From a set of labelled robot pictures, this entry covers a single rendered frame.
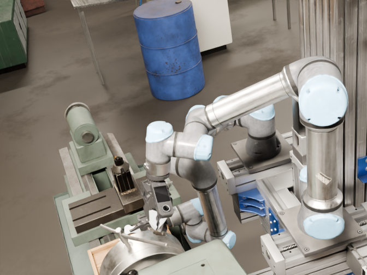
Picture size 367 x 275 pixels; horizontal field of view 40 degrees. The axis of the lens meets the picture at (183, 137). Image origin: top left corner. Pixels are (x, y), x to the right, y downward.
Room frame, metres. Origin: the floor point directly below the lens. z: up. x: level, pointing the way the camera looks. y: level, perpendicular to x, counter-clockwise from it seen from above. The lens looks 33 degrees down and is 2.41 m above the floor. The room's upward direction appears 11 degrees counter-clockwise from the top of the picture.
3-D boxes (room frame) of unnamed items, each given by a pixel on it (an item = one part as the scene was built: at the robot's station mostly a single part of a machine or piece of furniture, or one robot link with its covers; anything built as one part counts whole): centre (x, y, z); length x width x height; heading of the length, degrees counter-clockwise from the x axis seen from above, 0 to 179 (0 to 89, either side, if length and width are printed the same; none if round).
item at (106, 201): (1.85, 0.37, 0.95); 0.43 x 0.18 x 0.04; 105
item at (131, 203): (1.84, 0.30, 1.00); 0.20 x 0.10 x 0.05; 15
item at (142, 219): (1.51, 0.18, 1.08); 0.12 x 0.09 x 0.08; 105
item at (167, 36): (4.74, -0.05, 0.45); 0.60 x 0.60 x 0.90
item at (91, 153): (2.40, 0.53, 1.01); 0.30 x 0.20 x 0.29; 15
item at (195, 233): (1.53, 0.02, 0.97); 0.11 x 0.08 x 0.11; 48
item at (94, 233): (1.90, 0.36, 0.90); 0.53 x 0.30 x 0.06; 105
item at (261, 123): (1.74, -0.32, 1.33); 0.13 x 0.12 x 0.14; 48
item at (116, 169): (1.86, 0.31, 1.14); 0.08 x 0.08 x 0.03
